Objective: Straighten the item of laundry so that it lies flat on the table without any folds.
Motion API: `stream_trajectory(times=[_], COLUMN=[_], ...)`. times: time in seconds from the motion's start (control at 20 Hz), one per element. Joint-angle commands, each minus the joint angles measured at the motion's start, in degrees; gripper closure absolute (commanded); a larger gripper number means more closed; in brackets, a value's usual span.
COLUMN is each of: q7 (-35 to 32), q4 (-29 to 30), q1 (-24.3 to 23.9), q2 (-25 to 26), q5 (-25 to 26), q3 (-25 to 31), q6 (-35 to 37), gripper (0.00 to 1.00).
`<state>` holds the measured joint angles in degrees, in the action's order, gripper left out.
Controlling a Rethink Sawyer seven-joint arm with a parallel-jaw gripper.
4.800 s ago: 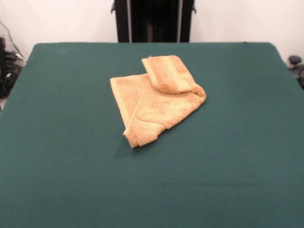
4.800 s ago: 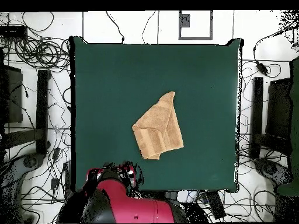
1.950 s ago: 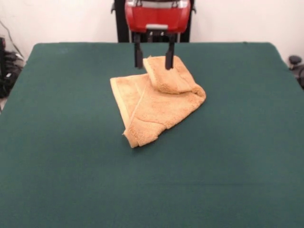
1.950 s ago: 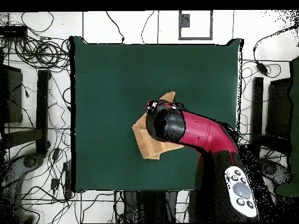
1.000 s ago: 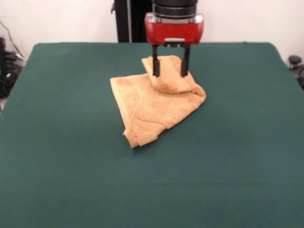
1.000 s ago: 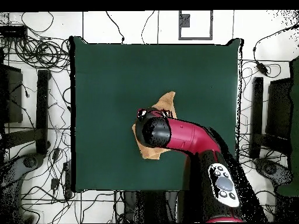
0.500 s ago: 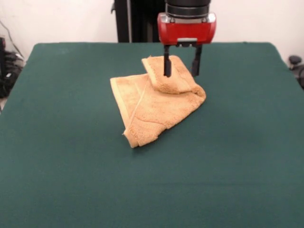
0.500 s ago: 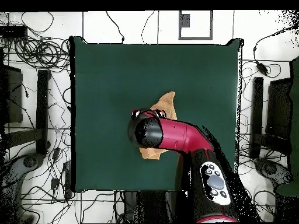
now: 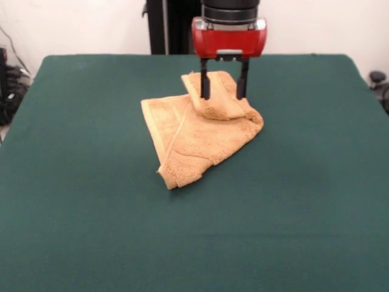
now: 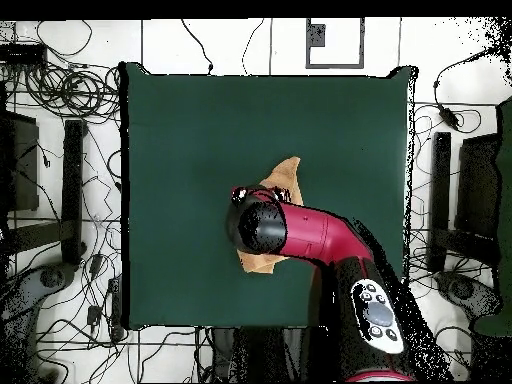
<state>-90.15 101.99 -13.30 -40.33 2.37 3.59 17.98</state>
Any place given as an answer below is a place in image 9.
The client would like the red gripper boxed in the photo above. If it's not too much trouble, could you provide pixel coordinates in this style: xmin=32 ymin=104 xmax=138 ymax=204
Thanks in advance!
xmin=191 ymin=26 xmax=269 ymax=101

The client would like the tan terry towel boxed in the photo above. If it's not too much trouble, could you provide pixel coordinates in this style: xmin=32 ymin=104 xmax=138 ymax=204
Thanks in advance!
xmin=140 ymin=70 xmax=264 ymax=190

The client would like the dark stand base with knob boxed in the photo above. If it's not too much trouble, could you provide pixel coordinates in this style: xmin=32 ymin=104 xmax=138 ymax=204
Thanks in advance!
xmin=0 ymin=47 xmax=31 ymax=126
xmin=369 ymin=71 xmax=389 ymax=116

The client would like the dark green table cloth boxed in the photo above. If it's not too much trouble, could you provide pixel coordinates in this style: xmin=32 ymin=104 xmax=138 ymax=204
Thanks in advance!
xmin=0 ymin=53 xmax=389 ymax=292

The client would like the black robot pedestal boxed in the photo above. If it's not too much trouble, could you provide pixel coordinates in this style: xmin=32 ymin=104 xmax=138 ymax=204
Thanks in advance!
xmin=141 ymin=0 xmax=203 ymax=55

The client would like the thin grey cable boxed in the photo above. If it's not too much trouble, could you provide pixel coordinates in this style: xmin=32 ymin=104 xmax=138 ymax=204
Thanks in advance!
xmin=0 ymin=26 xmax=31 ymax=74

